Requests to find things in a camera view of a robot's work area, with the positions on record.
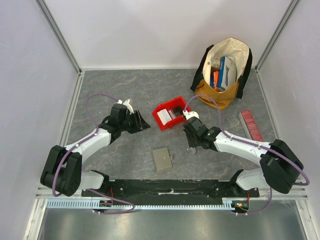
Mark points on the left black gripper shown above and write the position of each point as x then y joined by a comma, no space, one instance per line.
139,123

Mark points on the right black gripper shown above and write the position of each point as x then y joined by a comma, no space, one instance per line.
192,136

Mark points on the grey card holder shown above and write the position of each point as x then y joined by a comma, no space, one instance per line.
162,159

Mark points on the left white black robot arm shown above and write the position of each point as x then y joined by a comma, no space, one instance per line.
63,172

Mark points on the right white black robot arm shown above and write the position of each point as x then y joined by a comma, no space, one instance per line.
279,167

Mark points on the red plastic bin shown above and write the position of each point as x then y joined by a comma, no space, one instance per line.
169,105

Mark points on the red grey flat box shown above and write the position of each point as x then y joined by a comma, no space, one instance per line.
250,126

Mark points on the orange box in bag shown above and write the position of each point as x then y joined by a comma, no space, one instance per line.
214,78

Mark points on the blue box in bag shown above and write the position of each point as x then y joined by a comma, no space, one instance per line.
225,69

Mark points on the yellow canvas tote bag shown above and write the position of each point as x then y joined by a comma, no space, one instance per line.
240,55

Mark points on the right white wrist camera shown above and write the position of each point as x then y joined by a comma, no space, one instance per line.
190,114

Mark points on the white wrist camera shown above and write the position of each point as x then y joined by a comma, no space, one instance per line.
190,114
127,103

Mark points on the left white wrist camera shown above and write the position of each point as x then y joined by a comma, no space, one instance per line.
127,103

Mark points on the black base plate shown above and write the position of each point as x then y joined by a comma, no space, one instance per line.
174,191

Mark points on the blue slotted cable duct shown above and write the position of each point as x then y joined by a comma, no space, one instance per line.
99,204

